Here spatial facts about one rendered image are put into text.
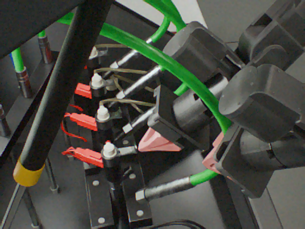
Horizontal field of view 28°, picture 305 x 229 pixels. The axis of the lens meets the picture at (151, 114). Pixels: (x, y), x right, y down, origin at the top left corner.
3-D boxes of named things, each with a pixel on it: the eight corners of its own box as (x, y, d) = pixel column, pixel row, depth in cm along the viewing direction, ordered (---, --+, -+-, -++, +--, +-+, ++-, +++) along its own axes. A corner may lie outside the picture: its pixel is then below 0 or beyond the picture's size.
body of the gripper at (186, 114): (152, 89, 90) (187, 62, 86) (201, 123, 94) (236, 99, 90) (148, 121, 85) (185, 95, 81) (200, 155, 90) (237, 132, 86)
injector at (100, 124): (136, 195, 114) (125, 117, 99) (109, 200, 113) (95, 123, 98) (133, 183, 116) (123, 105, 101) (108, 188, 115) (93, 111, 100)
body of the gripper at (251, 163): (210, 167, 69) (250, 161, 63) (248, 99, 74) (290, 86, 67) (249, 200, 71) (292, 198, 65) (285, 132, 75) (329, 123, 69)
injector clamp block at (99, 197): (156, 265, 110) (152, 216, 99) (102, 276, 109) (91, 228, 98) (128, 129, 134) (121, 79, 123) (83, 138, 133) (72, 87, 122)
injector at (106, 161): (143, 231, 108) (133, 154, 93) (115, 237, 108) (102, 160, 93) (140, 218, 110) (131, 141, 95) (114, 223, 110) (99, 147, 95)
